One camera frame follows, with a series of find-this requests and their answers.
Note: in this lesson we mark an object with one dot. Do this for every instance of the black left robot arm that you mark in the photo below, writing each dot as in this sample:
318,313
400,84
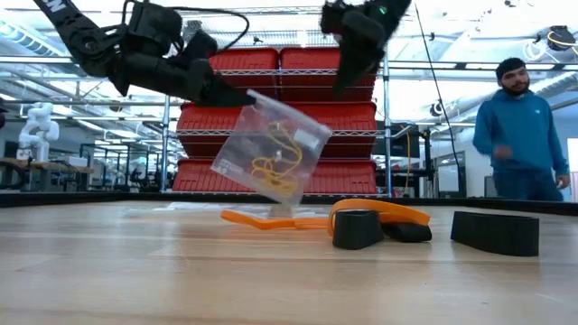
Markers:
77,31

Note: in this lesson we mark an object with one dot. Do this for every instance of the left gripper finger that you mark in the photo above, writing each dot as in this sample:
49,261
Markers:
221,97

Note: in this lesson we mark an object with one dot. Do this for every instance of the dark framed screen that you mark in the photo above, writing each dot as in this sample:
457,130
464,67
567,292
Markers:
449,176

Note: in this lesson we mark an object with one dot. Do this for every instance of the person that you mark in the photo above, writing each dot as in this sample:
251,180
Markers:
519,131

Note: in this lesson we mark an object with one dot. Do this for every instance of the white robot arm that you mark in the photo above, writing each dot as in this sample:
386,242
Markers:
38,131

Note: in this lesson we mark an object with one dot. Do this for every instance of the wooden workbench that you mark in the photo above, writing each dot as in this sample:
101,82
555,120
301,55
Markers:
45,166

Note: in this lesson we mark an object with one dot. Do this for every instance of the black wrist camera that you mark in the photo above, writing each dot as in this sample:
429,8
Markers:
334,18
198,45

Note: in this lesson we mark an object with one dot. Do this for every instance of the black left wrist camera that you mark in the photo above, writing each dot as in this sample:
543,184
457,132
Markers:
198,45

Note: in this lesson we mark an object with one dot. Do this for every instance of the round ceiling fixture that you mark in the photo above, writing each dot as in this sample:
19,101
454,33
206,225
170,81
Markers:
437,109

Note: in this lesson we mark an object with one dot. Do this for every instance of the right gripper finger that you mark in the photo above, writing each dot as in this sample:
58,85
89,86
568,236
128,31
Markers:
357,58

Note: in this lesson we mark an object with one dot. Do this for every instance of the wide orange rubber band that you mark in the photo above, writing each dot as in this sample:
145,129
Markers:
384,208

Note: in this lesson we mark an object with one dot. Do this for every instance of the black aluminium table frame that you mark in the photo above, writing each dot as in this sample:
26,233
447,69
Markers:
68,198

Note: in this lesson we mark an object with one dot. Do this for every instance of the thin orange rubber band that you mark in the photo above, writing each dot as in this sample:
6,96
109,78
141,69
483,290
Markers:
253,222

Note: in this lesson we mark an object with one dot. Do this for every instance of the black wedge block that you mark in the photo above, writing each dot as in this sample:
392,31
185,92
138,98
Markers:
494,235

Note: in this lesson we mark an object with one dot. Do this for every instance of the black monitor on stand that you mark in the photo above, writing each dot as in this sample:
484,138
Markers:
397,142

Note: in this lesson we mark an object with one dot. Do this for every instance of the yellow rubber band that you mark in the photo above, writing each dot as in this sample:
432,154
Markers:
275,176

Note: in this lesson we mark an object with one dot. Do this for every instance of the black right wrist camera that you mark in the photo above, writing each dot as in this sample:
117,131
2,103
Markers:
334,18

